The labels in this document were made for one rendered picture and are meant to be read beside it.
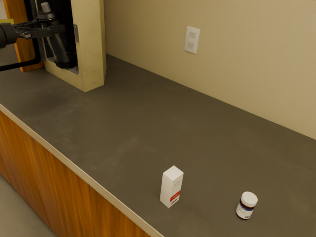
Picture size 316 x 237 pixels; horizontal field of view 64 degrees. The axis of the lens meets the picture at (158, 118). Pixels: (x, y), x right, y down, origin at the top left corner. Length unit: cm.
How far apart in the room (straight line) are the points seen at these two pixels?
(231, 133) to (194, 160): 23
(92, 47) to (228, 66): 59
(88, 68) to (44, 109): 25
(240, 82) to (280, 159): 39
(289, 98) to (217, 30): 40
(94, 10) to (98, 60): 21
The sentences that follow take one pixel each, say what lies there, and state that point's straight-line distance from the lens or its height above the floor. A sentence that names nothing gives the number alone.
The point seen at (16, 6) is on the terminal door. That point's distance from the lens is 130.
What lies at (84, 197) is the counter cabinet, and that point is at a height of 74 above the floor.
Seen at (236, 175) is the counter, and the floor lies 94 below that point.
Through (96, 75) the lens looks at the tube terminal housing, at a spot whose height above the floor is 100.
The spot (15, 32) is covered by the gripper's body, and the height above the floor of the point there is 121.
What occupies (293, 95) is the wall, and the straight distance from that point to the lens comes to 112.
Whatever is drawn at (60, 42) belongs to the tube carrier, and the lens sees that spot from 118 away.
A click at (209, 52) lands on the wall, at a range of 120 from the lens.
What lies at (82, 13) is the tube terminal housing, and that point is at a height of 127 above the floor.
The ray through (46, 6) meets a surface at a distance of 116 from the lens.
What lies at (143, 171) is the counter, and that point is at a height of 94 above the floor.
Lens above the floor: 151
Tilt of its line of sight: 34 degrees down
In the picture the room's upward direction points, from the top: 5 degrees clockwise
